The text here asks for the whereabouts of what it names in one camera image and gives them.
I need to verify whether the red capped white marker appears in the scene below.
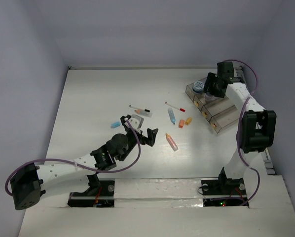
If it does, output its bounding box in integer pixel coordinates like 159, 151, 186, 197
165, 102, 185, 112

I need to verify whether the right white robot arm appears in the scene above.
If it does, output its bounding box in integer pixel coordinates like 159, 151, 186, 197
201, 60, 277, 196

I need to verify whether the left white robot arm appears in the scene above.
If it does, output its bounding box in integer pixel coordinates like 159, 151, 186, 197
5, 115, 158, 210

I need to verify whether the blue eraser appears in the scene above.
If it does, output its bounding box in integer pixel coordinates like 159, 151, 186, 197
111, 121, 121, 128

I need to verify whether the clear pencil shaped eraser case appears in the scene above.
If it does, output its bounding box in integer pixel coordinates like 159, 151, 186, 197
135, 110, 152, 118

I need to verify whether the black capped white marker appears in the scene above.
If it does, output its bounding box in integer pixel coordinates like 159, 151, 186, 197
129, 105, 150, 113

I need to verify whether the pink pencil shaped highlighter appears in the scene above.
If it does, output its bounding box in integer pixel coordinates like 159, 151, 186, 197
165, 133, 178, 151

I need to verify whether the clear tiered organizer box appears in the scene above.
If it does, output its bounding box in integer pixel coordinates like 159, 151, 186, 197
185, 83, 239, 133

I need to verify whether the blue pencil shaped highlighter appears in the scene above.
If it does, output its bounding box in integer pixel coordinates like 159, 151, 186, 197
168, 108, 176, 125

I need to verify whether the orange eraser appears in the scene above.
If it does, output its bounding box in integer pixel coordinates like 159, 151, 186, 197
179, 119, 185, 128

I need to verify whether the yellow eraser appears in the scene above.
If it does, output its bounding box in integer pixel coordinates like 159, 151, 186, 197
185, 117, 192, 125

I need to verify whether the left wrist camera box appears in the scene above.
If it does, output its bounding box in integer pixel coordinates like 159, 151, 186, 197
124, 114, 144, 130

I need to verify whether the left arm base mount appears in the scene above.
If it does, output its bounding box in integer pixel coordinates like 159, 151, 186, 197
67, 174, 115, 208

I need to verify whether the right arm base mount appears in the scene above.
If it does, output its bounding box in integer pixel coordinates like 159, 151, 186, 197
197, 168, 249, 207

